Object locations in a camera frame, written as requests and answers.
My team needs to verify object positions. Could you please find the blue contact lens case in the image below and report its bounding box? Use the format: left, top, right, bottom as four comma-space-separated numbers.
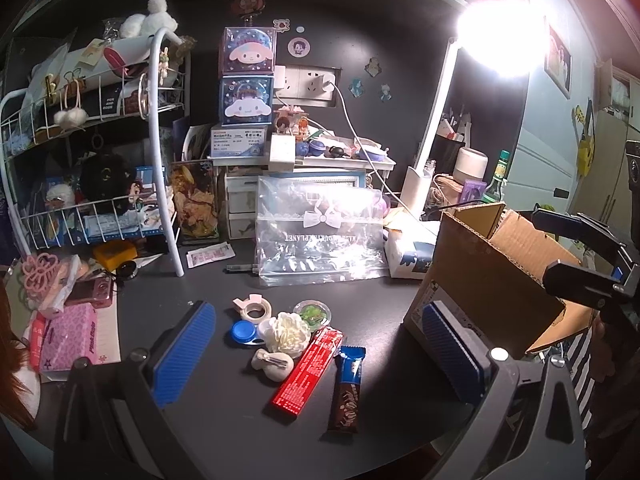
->
229, 320, 264, 346

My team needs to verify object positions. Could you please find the white plush hair clip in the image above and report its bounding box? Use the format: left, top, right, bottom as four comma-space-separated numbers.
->
250, 349, 294, 382

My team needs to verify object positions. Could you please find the white fabric flower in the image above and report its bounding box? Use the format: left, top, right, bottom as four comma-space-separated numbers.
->
257, 312, 311, 359

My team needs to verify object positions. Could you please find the red rectangular box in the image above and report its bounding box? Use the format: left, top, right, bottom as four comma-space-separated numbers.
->
271, 326, 344, 417

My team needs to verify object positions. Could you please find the brown chocolate bar wrapper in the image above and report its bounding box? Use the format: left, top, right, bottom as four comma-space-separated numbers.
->
328, 346, 366, 434

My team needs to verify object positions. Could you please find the round clear lidded cup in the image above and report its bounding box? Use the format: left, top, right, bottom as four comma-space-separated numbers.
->
293, 300, 332, 333

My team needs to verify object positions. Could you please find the beige wardrobe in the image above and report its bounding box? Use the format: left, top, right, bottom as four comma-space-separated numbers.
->
570, 61, 639, 236

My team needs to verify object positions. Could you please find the yellow tote bag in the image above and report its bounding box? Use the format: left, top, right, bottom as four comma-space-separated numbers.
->
572, 100, 596, 178

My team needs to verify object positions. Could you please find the white tape dispenser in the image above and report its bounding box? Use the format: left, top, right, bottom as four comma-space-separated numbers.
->
233, 294, 272, 325

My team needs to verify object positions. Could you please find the green glass bottle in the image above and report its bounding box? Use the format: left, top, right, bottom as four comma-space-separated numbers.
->
483, 150, 510, 203

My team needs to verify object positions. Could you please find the brown cardboard box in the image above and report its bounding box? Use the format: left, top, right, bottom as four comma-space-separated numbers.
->
404, 203, 594, 359

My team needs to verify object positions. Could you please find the small pink sachet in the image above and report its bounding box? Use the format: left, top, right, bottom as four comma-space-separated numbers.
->
186, 242, 235, 269

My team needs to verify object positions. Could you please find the purple small box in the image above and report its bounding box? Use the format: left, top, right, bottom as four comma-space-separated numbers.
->
458, 179, 487, 205

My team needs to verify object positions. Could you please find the pink tissue packet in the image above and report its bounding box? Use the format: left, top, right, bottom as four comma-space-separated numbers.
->
29, 304, 98, 373

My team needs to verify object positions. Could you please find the white round humidifier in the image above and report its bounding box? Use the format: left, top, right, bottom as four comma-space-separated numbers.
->
452, 146, 488, 184

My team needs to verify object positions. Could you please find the white tissue pack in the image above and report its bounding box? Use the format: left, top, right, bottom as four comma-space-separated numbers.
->
385, 221, 440, 281

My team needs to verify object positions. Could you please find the anime picture card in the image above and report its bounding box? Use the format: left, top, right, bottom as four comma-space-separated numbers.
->
170, 160, 219, 244

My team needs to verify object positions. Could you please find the clear plastic gift bag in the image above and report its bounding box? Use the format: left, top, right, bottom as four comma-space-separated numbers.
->
255, 176, 388, 286

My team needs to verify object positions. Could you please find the black plush toy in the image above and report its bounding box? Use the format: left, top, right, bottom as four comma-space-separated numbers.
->
79, 153, 136, 216

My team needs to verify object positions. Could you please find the white drawer organizer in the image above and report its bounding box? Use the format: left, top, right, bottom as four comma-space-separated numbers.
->
208, 155, 372, 240

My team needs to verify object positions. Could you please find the white desk lamp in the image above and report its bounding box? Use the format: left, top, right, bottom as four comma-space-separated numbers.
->
399, 0, 551, 217

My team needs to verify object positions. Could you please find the white labelled box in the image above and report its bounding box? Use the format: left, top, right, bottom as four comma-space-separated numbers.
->
210, 127, 267, 158

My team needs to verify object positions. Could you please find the blue Cinnamoroll box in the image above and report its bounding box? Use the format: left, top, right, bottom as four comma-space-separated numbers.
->
219, 75, 273, 128

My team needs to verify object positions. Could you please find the purple My Melody box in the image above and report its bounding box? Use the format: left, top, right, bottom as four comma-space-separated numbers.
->
218, 26, 277, 76

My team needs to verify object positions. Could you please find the white plush toy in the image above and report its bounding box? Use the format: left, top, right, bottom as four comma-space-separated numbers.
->
119, 0, 178, 39

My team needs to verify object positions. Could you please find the pink digital camera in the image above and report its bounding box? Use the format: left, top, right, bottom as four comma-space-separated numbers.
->
65, 276, 114, 309

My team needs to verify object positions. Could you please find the framed wall picture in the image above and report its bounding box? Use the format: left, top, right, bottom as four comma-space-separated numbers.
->
544, 28, 572, 99

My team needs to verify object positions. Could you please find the white wire shelf rack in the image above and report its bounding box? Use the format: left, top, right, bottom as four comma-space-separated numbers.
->
1, 27, 189, 275

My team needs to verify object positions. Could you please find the white charging cable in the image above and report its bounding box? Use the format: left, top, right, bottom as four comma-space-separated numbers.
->
319, 77, 417, 219

